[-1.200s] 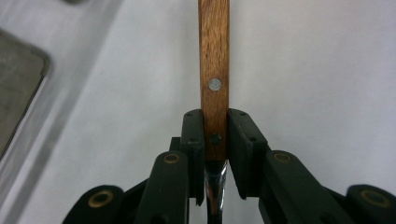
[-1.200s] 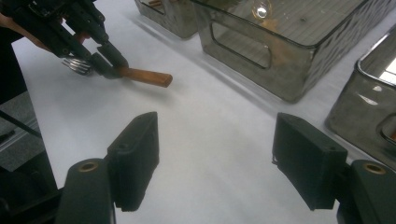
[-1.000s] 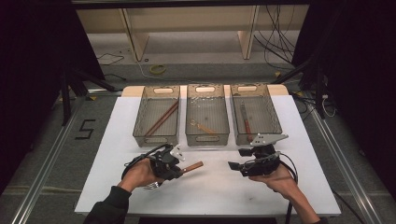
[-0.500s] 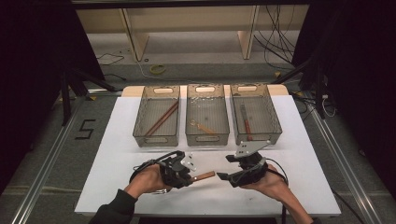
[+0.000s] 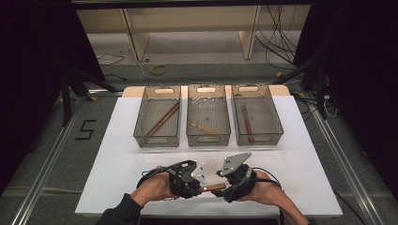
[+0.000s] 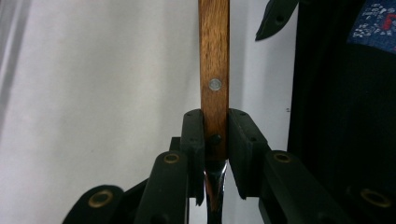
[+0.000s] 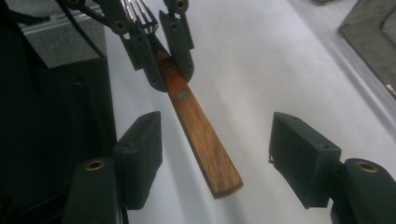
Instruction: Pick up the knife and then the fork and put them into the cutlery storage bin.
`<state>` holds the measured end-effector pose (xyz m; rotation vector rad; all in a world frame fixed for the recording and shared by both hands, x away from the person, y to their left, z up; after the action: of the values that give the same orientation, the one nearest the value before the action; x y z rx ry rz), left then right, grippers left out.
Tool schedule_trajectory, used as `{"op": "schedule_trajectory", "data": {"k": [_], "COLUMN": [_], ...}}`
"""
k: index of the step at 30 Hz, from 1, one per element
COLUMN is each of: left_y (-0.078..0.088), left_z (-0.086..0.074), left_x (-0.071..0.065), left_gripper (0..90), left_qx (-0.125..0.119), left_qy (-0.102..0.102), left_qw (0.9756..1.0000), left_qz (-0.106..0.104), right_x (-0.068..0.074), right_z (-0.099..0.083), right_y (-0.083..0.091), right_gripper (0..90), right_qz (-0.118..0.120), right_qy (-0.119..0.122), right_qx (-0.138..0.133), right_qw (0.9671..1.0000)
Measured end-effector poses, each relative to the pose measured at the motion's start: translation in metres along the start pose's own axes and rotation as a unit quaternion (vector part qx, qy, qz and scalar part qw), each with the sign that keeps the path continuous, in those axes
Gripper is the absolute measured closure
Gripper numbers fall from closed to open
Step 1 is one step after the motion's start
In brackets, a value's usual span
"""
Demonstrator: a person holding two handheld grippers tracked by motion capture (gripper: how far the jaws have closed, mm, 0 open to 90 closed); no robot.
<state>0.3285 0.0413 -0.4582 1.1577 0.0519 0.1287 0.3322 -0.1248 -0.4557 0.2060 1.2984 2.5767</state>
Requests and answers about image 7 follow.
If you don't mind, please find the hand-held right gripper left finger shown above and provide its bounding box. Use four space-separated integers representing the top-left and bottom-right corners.
111 110 163 211

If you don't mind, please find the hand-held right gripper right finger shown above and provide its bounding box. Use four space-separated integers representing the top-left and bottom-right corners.
268 111 343 210

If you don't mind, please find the wooden-handled fork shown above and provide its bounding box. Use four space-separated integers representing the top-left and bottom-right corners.
122 0 245 200

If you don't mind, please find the transparent grey plastic bin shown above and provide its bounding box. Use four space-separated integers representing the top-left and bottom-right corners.
338 0 396 98

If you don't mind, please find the aluminium floor rail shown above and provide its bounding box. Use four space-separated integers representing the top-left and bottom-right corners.
17 10 106 36

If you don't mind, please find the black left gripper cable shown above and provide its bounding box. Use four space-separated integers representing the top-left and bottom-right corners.
6 1 106 59

